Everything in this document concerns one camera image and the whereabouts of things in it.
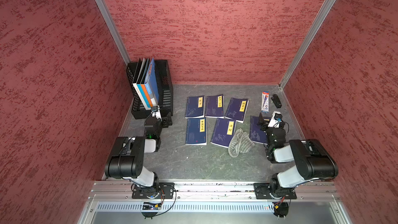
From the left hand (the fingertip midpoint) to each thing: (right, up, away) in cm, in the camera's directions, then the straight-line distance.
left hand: (163, 115), depth 94 cm
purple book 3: (+38, -11, +1) cm, 39 cm away
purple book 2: (+49, +3, +12) cm, 50 cm away
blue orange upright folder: (-4, +16, -11) cm, 20 cm away
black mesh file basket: (-4, +23, +19) cm, 30 cm away
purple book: (+33, +4, +13) cm, 36 cm away
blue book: (+19, +5, +11) cm, 23 cm away
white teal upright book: (-10, +18, -15) cm, 25 cm away
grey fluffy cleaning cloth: (+46, -14, -9) cm, 49 cm away
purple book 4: (+59, -12, 0) cm, 60 cm away
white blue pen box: (+70, +8, +16) cm, 72 cm away
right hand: (+64, 0, -4) cm, 64 cm away
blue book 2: (+21, -10, +1) cm, 23 cm away
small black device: (+78, +9, +14) cm, 79 cm away
